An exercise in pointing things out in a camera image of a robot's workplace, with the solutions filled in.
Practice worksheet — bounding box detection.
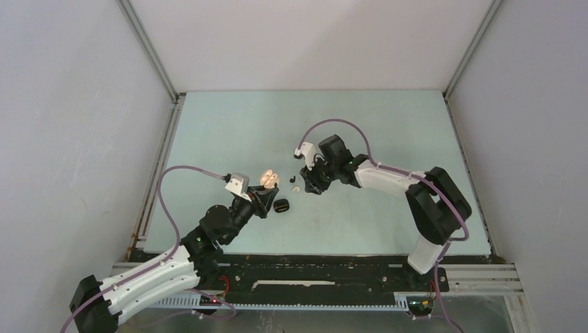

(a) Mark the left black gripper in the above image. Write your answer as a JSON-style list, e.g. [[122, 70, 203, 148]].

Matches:
[[222, 185, 278, 244]]

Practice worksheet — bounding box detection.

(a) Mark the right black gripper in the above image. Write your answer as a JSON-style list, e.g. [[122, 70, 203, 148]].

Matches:
[[301, 155, 339, 195]]

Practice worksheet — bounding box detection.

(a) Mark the beige earbud charging case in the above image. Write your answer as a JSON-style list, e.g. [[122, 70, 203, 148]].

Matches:
[[259, 169, 279, 189]]

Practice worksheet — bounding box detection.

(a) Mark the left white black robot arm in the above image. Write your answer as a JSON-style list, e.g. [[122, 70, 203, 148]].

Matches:
[[66, 185, 279, 332]]

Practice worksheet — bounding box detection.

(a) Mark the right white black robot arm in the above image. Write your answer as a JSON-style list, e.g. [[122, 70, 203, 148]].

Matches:
[[294, 135, 472, 290]]

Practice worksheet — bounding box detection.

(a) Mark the black earbud charging case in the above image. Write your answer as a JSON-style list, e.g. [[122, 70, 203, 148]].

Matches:
[[273, 198, 291, 214]]

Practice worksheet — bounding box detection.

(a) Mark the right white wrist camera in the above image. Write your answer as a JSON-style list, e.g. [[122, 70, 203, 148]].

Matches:
[[294, 142, 317, 171]]

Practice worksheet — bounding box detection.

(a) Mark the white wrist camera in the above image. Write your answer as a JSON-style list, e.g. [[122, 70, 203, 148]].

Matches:
[[225, 173, 252, 202], [294, 142, 317, 171]]

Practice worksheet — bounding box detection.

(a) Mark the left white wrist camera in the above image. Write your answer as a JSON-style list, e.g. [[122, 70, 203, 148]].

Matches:
[[225, 173, 252, 202]]

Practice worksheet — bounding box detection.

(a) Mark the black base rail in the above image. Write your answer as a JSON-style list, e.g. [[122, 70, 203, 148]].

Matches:
[[197, 254, 449, 307]]

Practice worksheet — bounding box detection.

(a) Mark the grey cable duct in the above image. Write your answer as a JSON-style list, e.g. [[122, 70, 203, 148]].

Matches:
[[151, 293, 431, 312]]

